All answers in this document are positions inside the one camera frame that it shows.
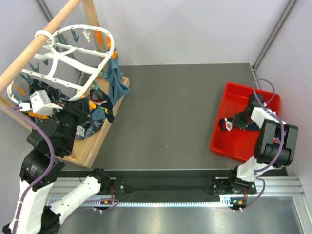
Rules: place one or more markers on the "red plastic bin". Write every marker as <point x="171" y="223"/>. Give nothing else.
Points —
<point x="236" y="144"/>

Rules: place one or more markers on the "white round clip hanger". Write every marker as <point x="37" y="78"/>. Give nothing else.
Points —
<point x="59" y="52"/>

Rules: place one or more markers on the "wooden round rod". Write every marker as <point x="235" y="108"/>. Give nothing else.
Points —
<point x="28" y="53"/>

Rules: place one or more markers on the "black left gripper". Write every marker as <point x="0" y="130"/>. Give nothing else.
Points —
<point x="79" y="107"/>

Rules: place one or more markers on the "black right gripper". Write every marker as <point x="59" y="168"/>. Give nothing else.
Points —
<point x="237" y="120"/>

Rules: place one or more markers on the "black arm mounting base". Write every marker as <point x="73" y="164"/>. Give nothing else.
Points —
<point x="172" y="188"/>

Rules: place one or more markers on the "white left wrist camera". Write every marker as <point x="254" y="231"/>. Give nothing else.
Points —
<point x="40" y="103"/>

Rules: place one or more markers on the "teal blue garment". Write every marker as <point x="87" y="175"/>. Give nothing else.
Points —
<point x="113" y="75"/>

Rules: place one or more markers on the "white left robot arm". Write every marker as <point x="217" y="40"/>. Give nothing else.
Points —
<point x="52" y="138"/>

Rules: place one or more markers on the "aluminium rail frame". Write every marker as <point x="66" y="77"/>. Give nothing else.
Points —
<point x="269" y="216"/>

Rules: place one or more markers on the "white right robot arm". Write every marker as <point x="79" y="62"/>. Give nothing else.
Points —
<point x="274" y="147"/>

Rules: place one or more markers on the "navy sock with yellow tag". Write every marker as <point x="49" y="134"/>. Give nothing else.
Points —
<point x="227" y="124"/>

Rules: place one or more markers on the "wooden rack frame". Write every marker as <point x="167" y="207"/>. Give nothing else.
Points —
<point x="84" y="150"/>

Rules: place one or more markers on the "dark leaf-print shorts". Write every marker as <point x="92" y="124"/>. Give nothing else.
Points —
<point x="86" y="129"/>

